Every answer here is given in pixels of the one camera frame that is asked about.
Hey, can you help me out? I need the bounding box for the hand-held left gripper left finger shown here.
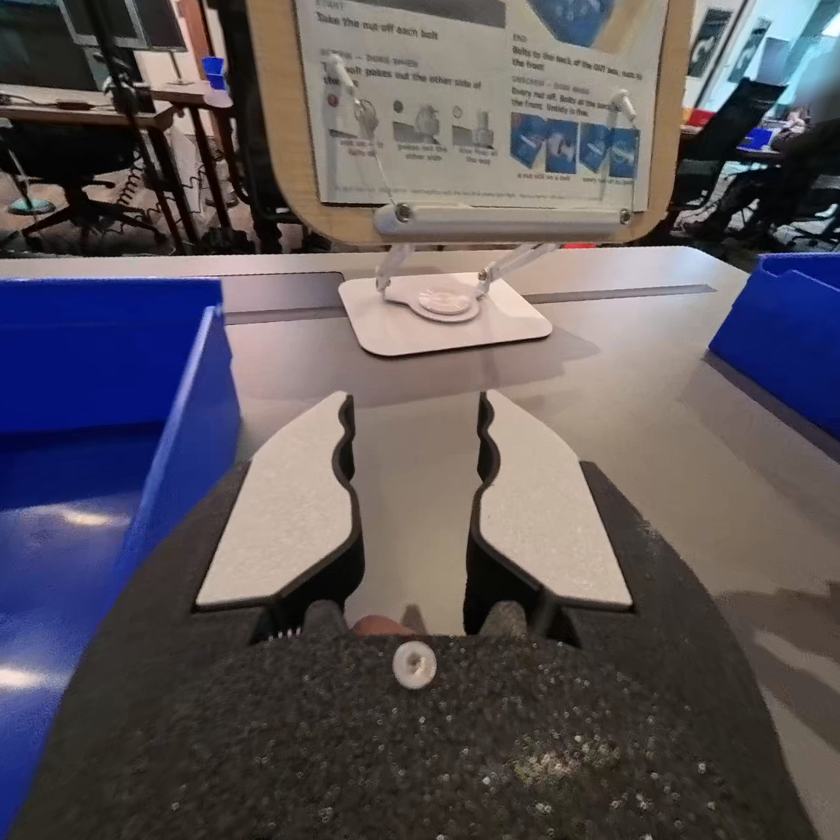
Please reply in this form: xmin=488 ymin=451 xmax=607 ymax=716
xmin=194 ymin=391 xmax=365 ymax=634

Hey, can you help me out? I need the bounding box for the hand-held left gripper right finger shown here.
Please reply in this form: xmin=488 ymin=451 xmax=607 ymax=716
xmin=463 ymin=390 xmax=635 ymax=634

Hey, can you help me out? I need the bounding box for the blue plastic bin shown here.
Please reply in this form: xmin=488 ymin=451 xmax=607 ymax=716
xmin=0 ymin=277 xmax=242 ymax=840
xmin=707 ymin=252 xmax=840 ymax=460

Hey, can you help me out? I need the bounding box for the person's left hand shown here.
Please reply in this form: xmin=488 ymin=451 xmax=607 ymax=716
xmin=351 ymin=615 xmax=416 ymax=637

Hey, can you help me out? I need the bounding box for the white board stand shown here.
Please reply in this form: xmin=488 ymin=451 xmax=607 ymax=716
xmin=322 ymin=52 xmax=641 ymax=358

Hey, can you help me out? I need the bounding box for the wooden instruction board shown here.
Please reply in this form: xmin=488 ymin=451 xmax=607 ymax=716
xmin=246 ymin=0 xmax=695 ymax=253

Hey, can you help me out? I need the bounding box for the black office chair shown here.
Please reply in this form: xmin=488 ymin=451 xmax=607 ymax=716
xmin=0 ymin=121 xmax=165 ymax=247
xmin=669 ymin=79 xmax=788 ymax=217

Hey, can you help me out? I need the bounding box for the dark side table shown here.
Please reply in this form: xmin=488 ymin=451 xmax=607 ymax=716
xmin=154 ymin=88 xmax=252 ymax=250

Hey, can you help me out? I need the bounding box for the dark wooden desk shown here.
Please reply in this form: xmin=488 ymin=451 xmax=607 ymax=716
xmin=0 ymin=98 xmax=179 ymax=253

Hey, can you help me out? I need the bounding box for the grey framed screen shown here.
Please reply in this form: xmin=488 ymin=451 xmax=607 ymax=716
xmin=131 ymin=0 xmax=191 ymax=86
xmin=56 ymin=0 xmax=145 ymax=40

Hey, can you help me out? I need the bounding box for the dark computer monitor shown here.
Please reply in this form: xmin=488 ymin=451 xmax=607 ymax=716
xmin=0 ymin=0 xmax=99 ymax=89

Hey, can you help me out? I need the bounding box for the black wall poster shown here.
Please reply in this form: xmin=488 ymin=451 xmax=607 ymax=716
xmin=686 ymin=8 xmax=735 ymax=78
xmin=728 ymin=16 xmax=774 ymax=83

